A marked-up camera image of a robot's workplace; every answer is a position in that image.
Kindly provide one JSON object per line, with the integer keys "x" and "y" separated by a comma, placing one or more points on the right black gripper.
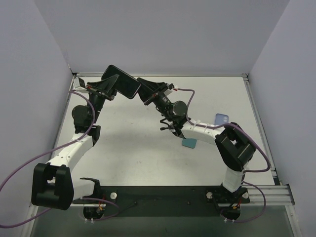
{"x": 155, "y": 93}

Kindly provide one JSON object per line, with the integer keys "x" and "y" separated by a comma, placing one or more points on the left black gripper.
{"x": 99, "y": 91}

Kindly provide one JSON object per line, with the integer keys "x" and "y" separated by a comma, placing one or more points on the black phone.
{"x": 125, "y": 84}

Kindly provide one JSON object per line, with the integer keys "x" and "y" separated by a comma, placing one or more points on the teal phone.
{"x": 189, "y": 143}

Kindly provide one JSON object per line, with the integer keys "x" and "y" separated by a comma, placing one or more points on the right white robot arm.
{"x": 234, "y": 147}

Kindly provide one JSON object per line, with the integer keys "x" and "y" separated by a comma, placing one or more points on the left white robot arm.
{"x": 53, "y": 185}

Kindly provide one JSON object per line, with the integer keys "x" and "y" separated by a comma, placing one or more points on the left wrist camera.
{"x": 79, "y": 85}

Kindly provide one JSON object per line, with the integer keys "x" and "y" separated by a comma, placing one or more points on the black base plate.
{"x": 164, "y": 201}

